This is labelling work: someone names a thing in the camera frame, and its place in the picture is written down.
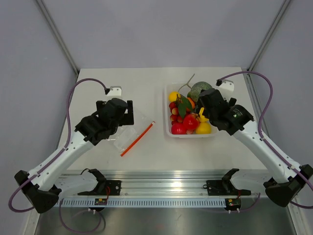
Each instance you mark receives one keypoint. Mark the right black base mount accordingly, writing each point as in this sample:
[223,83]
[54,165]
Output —
[224,187]

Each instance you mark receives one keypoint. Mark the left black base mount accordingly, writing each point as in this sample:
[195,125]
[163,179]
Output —
[104,186]

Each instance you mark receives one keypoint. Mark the left aluminium frame post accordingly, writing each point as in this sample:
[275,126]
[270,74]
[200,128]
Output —
[56,34]

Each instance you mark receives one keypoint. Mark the orange tangerine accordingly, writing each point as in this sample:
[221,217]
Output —
[191,102]

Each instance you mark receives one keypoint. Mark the aluminium mounting rail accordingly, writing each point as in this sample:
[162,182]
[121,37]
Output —
[181,183]

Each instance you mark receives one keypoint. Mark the right aluminium frame post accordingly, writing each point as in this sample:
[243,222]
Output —
[269,34]

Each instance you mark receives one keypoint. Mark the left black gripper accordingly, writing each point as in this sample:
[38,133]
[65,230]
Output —
[127,119]

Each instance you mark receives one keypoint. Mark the white plastic food tray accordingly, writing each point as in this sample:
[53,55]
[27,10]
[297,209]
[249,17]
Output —
[168,124]

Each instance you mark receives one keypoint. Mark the red lychee bunch with leaves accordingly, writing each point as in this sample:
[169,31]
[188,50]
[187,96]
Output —
[179,109]

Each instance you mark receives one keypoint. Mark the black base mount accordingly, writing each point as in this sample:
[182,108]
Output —
[104,186]
[224,187]

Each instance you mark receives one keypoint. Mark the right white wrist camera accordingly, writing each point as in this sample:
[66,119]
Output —
[225,85]

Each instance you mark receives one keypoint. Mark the yellow lemon front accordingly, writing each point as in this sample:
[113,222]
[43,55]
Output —
[203,128]

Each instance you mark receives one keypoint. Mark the yellow bell pepper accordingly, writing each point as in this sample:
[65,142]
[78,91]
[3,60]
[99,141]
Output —
[201,117]

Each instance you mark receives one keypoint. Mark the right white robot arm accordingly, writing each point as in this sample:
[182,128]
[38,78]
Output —
[288,176]

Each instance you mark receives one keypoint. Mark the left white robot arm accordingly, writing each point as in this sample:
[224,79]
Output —
[43,186]

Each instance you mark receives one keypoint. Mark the aluminium frame post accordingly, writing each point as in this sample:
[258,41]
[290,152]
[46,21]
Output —
[56,34]
[269,34]

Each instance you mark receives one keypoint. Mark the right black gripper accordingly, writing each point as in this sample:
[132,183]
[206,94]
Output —
[231,102]

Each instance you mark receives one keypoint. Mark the clear zip top bag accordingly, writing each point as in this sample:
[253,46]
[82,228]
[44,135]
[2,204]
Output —
[128,135]

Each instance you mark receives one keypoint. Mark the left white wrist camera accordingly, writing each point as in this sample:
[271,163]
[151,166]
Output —
[114,92]

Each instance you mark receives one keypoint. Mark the green netted melon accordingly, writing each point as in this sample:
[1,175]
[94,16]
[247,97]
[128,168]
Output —
[196,90]

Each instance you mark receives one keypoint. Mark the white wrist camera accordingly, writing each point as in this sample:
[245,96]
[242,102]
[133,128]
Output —
[114,92]
[225,85]

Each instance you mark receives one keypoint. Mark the red tomato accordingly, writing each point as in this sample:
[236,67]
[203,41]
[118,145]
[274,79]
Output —
[178,129]

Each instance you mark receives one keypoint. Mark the white slotted cable duct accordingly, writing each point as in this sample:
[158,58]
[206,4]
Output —
[115,202]

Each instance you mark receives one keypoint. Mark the red apple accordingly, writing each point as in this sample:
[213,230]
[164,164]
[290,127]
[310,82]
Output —
[190,122]

